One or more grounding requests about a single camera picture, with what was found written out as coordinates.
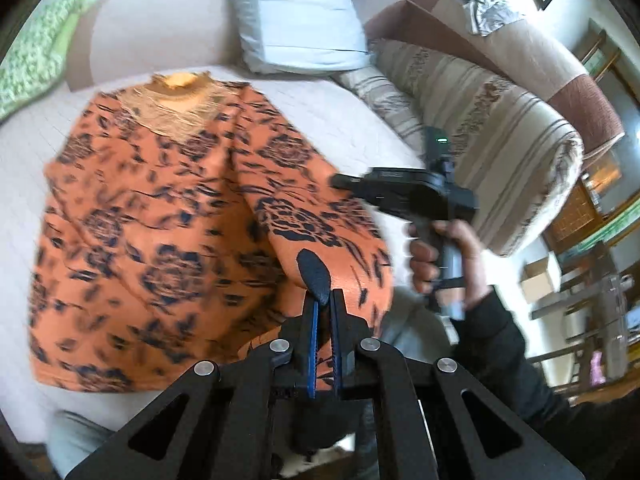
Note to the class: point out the light blue pillow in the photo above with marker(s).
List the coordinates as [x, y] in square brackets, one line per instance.
[300, 10]

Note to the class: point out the person's left leg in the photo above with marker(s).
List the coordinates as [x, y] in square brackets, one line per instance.
[75, 440]

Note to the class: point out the small striped floral cushion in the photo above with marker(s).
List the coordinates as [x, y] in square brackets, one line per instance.
[380, 100]

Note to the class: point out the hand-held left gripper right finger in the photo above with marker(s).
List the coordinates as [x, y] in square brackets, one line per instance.
[336, 355]

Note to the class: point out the large striped floral cushion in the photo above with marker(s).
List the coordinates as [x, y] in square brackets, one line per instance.
[500, 130]

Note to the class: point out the person's right forearm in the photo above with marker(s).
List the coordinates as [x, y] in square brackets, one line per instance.
[510, 355]

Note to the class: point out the person's right hand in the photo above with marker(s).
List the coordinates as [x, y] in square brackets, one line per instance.
[422, 260]

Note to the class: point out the green patterned folded blanket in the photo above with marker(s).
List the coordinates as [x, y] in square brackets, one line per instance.
[30, 60]

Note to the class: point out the orange floral shirt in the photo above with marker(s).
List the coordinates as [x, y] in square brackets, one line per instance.
[165, 220]

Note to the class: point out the cardboard box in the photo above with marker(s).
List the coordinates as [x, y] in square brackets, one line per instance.
[540, 277]

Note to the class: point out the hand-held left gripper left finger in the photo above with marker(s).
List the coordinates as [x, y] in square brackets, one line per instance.
[313, 350]

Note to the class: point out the wooden chair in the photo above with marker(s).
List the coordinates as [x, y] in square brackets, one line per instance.
[575, 310]

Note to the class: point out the pink sofa bolster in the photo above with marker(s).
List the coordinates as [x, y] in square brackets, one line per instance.
[150, 30]

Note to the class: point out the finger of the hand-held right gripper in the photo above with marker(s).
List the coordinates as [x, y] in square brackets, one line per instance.
[347, 183]

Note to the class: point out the grey crumpled cloth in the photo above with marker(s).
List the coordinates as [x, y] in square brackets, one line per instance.
[482, 7]

